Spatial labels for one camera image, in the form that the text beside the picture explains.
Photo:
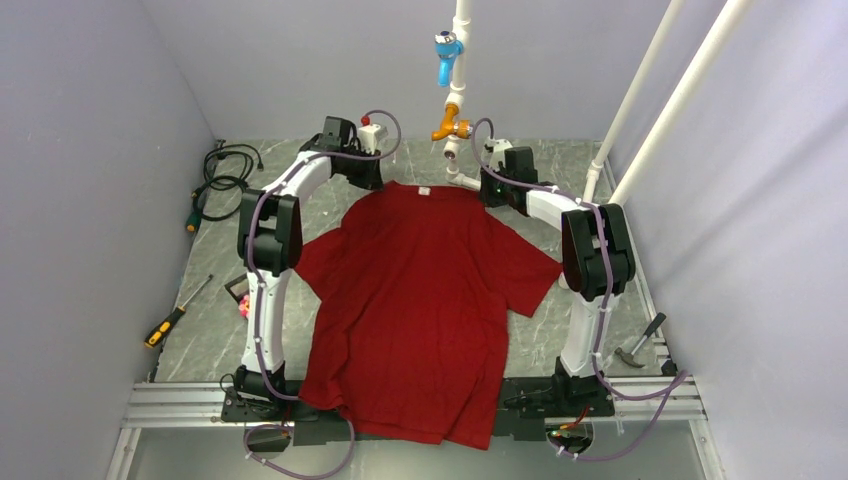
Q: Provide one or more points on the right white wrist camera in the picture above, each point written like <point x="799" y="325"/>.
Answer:
<point x="493" y="153"/>

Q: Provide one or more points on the yellow handled screwdriver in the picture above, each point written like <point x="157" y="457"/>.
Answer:
<point x="163" y="329"/>

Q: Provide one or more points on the pink flower brooch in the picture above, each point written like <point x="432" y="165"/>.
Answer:
<point x="244" y="306"/>

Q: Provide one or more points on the claw hammer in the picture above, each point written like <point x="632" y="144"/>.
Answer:
<point x="628" y="357"/>

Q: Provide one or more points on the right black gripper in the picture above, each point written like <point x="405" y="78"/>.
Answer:
<point x="487" y="197"/>

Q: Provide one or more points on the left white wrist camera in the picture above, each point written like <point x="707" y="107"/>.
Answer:
<point x="370" y="136"/>

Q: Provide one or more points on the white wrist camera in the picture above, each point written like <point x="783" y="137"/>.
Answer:
<point x="370" y="136"/>
<point x="493" y="153"/>

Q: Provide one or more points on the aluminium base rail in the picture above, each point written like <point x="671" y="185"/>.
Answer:
<point x="193" y="405"/>

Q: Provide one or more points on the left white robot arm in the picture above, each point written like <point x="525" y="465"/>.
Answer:
<point x="270" y="241"/>

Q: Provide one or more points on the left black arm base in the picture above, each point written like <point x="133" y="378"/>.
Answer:
<point x="265" y="411"/>

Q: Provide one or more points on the orange valve tap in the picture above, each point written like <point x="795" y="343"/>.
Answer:
<point x="452" y="124"/>

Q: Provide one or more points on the red t-shirt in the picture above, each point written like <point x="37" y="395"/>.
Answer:
<point x="411" y="335"/>

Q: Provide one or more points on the white PVC pipe frame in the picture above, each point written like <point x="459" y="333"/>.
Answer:
<point x="596" y="70"/>

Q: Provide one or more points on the black rectangular frame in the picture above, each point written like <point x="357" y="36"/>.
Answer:
<point x="238" y="288"/>

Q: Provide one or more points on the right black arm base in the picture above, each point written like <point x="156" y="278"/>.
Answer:
<point x="558" y="409"/>

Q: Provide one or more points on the blue valve tap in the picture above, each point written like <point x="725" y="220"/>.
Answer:
<point x="448" y="48"/>

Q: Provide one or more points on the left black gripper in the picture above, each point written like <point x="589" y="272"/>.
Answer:
<point x="371" y="178"/>

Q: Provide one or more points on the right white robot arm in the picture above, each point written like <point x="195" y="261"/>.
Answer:
<point x="597" y="254"/>

